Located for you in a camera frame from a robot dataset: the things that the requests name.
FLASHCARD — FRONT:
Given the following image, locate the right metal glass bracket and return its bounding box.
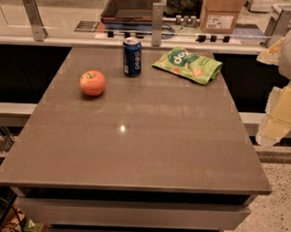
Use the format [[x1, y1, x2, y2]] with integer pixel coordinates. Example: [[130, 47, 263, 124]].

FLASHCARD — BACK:
[[264, 6, 291, 47]]

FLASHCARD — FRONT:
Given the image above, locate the green rice chip bag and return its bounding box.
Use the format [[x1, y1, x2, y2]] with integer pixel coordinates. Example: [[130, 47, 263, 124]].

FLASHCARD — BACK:
[[153, 46, 222, 86]]

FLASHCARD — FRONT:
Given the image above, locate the red apple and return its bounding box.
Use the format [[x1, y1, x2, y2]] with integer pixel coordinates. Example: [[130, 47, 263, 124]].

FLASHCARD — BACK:
[[79, 70, 106, 97]]

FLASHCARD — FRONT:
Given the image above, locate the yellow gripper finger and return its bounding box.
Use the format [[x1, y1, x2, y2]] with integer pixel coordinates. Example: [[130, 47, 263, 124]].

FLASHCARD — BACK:
[[256, 82, 291, 147], [256, 38, 284, 66]]

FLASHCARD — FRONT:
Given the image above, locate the orange rimmed tray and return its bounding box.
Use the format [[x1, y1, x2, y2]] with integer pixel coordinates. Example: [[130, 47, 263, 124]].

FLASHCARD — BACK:
[[101, 0, 162, 22]]

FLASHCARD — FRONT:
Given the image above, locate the metal glass bracket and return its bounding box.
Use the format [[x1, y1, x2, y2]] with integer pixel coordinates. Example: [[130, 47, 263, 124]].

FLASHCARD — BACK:
[[22, 0, 47, 42], [152, 2, 164, 47], [264, 6, 291, 47]]

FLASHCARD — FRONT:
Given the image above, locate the blue soda can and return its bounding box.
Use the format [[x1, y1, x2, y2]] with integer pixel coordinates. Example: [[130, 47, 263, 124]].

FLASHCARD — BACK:
[[123, 37, 142, 77]]

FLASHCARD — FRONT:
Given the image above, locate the colourful bag on floor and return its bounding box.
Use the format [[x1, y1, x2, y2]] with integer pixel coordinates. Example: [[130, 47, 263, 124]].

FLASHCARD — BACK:
[[0, 208, 46, 232]]

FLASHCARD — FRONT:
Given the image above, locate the middle metal glass bracket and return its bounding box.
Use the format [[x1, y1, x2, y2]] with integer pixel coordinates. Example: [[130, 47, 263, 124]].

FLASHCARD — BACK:
[[152, 2, 164, 47]]

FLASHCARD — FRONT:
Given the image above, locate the left metal glass bracket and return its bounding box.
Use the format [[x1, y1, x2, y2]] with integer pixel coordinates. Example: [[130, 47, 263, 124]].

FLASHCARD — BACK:
[[22, 0, 47, 42]]

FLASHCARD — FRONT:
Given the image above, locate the black cable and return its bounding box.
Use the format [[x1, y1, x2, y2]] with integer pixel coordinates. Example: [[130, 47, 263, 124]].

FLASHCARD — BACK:
[[0, 192, 29, 232]]

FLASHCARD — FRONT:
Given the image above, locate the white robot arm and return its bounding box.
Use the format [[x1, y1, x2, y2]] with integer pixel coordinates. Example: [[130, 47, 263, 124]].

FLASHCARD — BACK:
[[256, 29, 291, 147]]

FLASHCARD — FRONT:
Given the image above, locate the glass railing panel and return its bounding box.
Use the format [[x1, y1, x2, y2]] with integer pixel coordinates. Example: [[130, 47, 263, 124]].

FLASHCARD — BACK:
[[0, 0, 291, 37]]

